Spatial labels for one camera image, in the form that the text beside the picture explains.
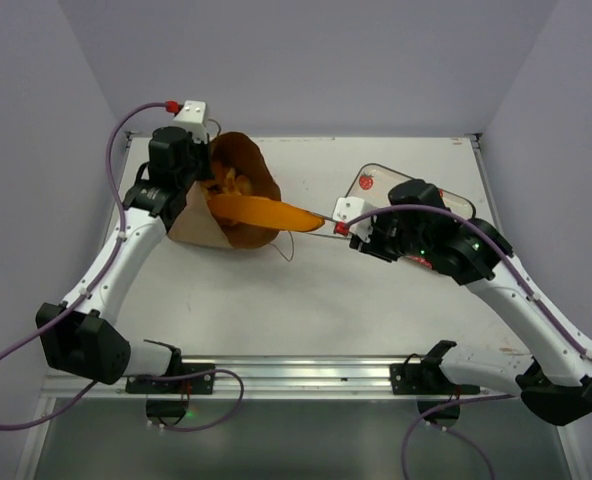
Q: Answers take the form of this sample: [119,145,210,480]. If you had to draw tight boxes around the braided yellow fake bread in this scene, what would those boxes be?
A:
[208,161,253,195]

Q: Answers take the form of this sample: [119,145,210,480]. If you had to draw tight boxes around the brown paper bag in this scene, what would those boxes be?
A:
[168,132,282,250]

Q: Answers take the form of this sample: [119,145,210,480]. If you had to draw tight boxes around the long orange fake baguette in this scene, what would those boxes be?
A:
[207,194,325,233]

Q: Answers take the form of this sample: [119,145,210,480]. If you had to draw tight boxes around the metal tongs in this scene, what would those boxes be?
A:
[322,215,353,239]

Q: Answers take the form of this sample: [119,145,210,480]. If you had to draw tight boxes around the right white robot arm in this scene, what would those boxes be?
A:
[334,179,592,426]

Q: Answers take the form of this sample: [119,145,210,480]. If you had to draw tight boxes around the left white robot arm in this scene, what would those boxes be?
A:
[36,124,212,393]

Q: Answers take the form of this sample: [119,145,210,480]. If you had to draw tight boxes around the strawberry pattern tray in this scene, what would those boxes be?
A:
[333,165,476,277]

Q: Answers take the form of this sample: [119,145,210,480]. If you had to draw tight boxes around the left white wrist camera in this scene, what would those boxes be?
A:
[172,100,210,141]

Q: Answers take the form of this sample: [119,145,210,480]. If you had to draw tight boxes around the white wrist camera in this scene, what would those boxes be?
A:
[332,196,375,243]
[172,100,210,141]

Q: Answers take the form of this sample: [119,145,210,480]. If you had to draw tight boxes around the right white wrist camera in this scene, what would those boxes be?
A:
[332,196,375,243]

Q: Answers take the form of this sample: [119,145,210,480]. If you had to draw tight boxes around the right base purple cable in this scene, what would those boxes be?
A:
[403,392,522,480]

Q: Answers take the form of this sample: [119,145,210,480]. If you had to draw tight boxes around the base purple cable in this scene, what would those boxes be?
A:
[150,368,245,432]
[403,392,522,480]

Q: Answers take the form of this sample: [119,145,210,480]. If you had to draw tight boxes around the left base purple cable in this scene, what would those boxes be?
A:
[150,368,245,432]

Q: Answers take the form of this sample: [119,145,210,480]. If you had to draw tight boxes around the aluminium mounting rail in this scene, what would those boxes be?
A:
[40,354,562,401]

